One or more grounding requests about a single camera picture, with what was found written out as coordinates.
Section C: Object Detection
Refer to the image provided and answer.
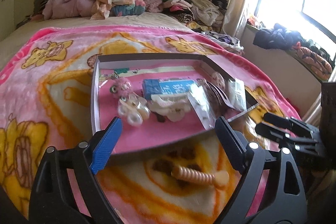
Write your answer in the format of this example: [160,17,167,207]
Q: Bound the beige spiral hair clip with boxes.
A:
[171,166,230,187]

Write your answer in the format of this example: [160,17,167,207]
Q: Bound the clear bag with card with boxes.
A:
[187,84,216,130]

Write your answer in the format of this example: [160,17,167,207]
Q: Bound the blue small box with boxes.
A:
[142,79,162,100]

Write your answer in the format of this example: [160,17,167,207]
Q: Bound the clear plastic packet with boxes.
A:
[227,79,247,111]

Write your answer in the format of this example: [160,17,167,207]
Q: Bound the orange patterned cloth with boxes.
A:
[292,42,333,81]

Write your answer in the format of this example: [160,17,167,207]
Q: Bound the polka dot fabric bow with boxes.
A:
[197,72,234,116]

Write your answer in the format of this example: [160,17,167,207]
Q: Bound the dark clothes on sill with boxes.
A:
[253,23,303,51]

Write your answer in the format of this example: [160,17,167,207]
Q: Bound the laundry basket with clothes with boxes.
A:
[201,31,244,56]

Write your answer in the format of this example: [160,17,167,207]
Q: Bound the white claw hair clip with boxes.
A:
[148,94,191,122]

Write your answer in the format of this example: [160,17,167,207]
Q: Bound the pink bear fleece blanket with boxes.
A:
[1,26,298,223]

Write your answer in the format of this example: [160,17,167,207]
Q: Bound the shallow cardboard box tray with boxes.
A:
[90,52,259,156]

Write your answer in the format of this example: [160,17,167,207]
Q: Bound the clear butterfly hair clip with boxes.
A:
[117,93,150,127]

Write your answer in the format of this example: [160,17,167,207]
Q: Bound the pile of clothes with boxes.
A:
[143,0,228,32]

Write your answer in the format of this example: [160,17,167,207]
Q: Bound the pink pillow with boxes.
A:
[42,0,95,20]

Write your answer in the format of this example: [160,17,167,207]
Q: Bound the cream wardrobe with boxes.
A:
[0,0,15,40]

